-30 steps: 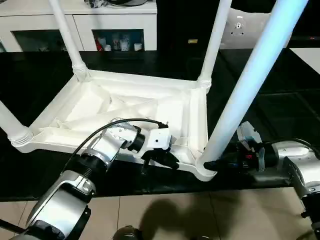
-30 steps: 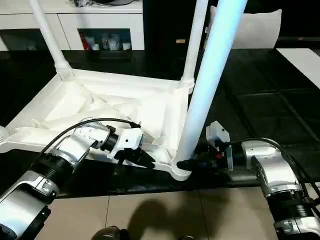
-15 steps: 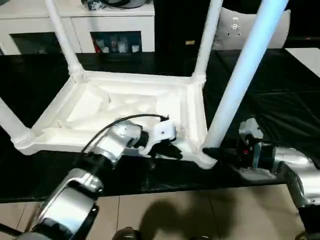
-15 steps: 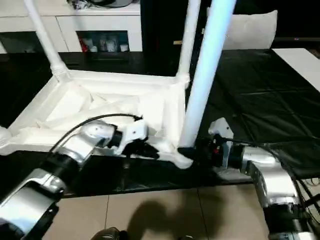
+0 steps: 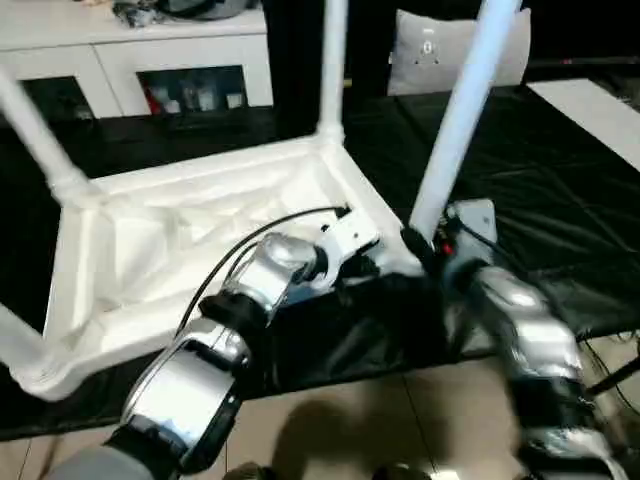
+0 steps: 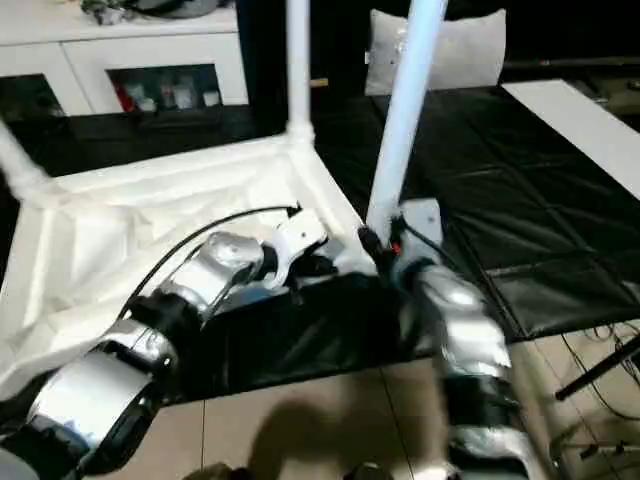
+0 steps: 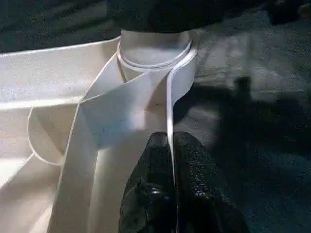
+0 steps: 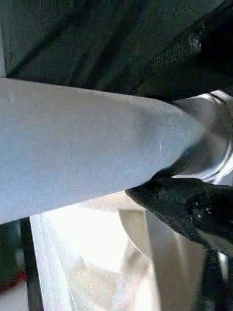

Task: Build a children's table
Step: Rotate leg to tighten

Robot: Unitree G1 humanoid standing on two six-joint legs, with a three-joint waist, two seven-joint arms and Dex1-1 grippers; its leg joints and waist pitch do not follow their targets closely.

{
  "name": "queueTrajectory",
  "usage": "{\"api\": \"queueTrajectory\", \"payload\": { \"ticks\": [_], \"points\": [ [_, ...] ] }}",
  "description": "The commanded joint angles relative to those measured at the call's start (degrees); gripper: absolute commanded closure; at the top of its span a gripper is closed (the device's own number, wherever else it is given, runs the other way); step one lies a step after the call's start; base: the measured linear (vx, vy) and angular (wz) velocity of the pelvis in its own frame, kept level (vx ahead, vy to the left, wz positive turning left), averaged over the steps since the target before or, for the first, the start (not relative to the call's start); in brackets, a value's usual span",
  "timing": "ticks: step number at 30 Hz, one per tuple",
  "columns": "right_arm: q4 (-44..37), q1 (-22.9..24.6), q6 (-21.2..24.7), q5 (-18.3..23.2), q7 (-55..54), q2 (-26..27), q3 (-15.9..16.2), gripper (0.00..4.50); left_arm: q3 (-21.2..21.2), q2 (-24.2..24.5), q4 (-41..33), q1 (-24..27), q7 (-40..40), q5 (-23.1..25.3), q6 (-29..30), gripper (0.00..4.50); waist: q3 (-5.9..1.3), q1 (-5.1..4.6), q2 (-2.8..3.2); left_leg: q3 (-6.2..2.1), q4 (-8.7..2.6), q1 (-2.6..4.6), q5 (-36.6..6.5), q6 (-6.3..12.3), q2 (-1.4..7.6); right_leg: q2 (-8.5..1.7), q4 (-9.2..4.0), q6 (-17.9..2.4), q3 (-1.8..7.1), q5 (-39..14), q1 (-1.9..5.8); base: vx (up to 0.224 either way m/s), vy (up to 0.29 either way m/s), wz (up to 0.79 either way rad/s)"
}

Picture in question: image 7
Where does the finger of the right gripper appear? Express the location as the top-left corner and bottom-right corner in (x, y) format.
(106, 0), (243, 34)

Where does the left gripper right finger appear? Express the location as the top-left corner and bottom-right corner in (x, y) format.
(173, 132), (250, 233)

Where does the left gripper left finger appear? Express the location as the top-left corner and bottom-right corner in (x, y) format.
(118, 132), (177, 233)

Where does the white plastic table leg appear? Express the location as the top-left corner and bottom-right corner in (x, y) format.
(116, 28), (193, 70)

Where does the white plastic table top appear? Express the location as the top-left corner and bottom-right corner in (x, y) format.
(0, 35), (198, 233)

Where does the black work mat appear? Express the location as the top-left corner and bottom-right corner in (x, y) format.
(0, 0), (311, 233)

